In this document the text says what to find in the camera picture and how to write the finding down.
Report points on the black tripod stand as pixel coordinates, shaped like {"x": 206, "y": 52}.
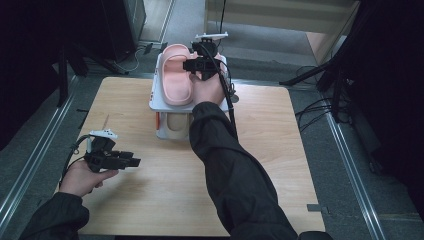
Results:
{"x": 306, "y": 75}

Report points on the dark round table grommet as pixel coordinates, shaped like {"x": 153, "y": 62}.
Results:
{"x": 236, "y": 99}

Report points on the light wooden furniture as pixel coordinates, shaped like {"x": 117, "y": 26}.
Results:
{"x": 283, "y": 16}

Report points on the beige slipper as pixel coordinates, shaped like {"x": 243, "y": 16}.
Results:
{"x": 176, "y": 125}

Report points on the metal floor rail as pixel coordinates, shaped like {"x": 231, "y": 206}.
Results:
{"x": 33, "y": 160}
{"x": 353, "y": 176}

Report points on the black curtain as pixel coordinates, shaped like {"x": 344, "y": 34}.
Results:
{"x": 393, "y": 83}
{"x": 30, "y": 50}

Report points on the grey tape strip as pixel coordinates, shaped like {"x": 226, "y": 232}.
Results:
{"x": 315, "y": 208}

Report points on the small black block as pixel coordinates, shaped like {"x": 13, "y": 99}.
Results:
{"x": 148, "y": 48}
{"x": 163, "y": 46}

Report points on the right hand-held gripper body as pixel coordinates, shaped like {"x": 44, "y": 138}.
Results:
{"x": 208, "y": 63}

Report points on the white shoe rack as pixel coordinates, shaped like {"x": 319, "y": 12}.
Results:
{"x": 166, "y": 108}

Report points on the black metal stand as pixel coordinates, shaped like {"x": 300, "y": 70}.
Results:
{"x": 63, "y": 83}

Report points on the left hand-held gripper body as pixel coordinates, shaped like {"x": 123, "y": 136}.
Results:
{"x": 101, "y": 156}

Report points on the person's left hand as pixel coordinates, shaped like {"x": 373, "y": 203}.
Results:
{"x": 80, "y": 180}

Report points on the person's right hand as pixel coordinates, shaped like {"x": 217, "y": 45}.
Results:
{"x": 208, "y": 91}

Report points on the black cabinet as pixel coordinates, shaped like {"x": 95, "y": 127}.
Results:
{"x": 123, "y": 26}

